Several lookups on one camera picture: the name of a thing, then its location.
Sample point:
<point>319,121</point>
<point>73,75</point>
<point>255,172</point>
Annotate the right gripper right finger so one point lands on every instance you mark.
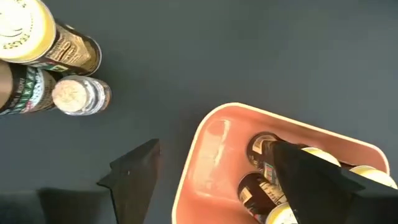
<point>326,199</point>

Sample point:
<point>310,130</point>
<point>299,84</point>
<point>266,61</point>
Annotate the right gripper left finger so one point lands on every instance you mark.
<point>136,186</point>

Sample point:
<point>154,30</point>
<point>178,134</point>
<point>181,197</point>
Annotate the yellow-lid chili crunch can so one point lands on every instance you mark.
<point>71,49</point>
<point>373,175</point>
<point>252,193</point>
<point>259,149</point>

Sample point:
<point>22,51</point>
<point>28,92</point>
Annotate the small pink-capped item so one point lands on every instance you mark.
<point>81,96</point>

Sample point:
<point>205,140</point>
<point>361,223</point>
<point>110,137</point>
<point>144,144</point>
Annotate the gold-label furikake glass jar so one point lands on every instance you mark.
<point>31,90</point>

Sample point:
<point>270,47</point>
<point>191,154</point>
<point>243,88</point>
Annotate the salmon red plastic bin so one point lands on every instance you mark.
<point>211,161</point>

